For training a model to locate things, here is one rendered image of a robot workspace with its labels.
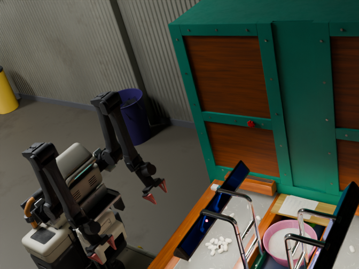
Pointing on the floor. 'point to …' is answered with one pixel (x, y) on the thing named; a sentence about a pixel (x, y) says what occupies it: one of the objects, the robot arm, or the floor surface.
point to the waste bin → (135, 115)
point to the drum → (6, 95)
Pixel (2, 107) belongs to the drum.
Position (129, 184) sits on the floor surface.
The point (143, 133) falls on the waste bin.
